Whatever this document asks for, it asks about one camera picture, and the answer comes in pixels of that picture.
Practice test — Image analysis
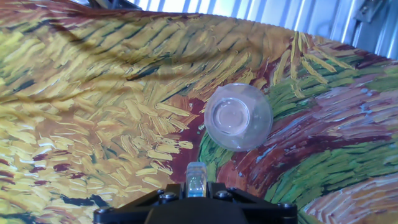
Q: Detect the empty clear plastic cup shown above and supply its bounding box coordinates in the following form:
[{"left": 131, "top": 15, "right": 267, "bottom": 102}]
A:
[{"left": 203, "top": 82, "right": 274, "bottom": 152}]

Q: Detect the metal camera clamp bracket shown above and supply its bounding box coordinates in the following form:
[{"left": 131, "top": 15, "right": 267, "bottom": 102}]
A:
[{"left": 354, "top": 0, "right": 387, "bottom": 23}]

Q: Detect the painted wheatfield tablecloth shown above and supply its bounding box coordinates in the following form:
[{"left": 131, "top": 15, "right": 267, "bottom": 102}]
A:
[{"left": 0, "top": 0, "right": 398, "bottom": 224}]

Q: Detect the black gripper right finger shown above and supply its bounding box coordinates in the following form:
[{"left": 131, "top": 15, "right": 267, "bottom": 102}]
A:
[{"left": 207, "top": 182, "right": 299, "bottom": 224}]

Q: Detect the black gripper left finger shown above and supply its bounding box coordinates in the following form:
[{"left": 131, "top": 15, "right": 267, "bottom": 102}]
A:
[{"left": 93, "top": 182, "right": 185, "bottom": 224}]

